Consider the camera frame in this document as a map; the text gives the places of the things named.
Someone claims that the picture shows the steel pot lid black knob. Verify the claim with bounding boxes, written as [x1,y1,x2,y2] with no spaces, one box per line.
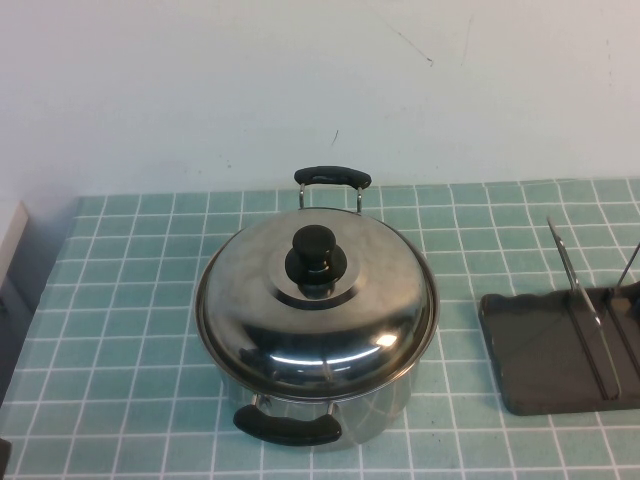
[195,205,440,401]

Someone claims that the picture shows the teal grid tablecloth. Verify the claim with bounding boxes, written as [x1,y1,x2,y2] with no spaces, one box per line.
[0,178,640,480]

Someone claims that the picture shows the beige board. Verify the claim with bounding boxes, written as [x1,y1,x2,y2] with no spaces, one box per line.
[0,199,34,314]

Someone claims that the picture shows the stainless steel pot black handles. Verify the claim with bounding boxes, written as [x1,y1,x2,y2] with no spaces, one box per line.
[195,167,441,450]

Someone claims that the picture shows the black tray wire lid rack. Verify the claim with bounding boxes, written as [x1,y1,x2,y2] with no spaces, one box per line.
[479,214,640,416]

